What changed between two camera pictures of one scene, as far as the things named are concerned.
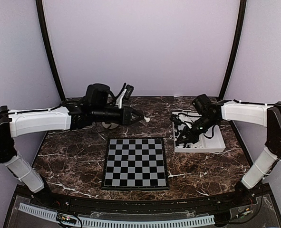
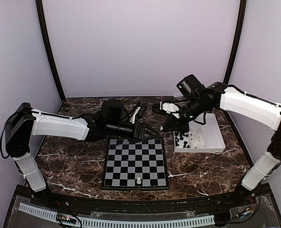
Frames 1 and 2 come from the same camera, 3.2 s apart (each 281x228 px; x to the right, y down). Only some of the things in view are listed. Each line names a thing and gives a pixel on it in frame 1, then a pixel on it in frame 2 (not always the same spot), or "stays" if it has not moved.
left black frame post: x=41 y=12 stays
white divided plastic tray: x=210 y=141 stays
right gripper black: x=192 y=137 -> x=178 y=126
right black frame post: x=236 y=49 stays
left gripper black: x=127 y=115 -> x=145 y=125
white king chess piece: x=147 y=119 -> x=139 y=180
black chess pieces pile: x=177 y=122 stays
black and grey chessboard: x=134 y=164 stays
